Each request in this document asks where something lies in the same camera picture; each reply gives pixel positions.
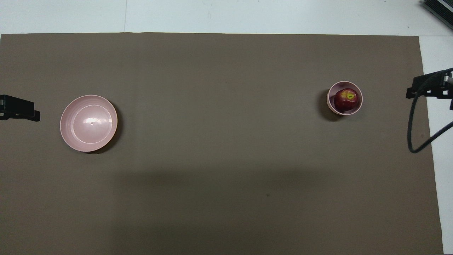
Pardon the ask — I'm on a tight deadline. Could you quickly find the brown table mat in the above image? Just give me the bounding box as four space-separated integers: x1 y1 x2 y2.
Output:
0 32 445 255

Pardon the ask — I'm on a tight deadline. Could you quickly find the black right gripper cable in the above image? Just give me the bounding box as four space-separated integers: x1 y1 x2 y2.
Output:
407 67 453 154

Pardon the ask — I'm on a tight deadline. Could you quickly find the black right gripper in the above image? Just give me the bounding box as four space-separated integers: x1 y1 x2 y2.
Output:
405 70 453 111

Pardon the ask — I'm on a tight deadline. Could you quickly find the dark red apple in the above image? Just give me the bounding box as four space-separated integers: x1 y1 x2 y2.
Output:
334 88 359 112

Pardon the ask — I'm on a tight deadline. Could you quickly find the black ribbed device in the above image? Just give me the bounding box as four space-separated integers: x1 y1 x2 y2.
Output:
420 0 453 31

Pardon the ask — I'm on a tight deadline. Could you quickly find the pink bowl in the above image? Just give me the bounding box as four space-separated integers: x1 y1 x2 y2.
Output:
326 80 364 116

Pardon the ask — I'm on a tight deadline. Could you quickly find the pink plate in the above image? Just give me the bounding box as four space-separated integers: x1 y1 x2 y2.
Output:
59 94 118 153

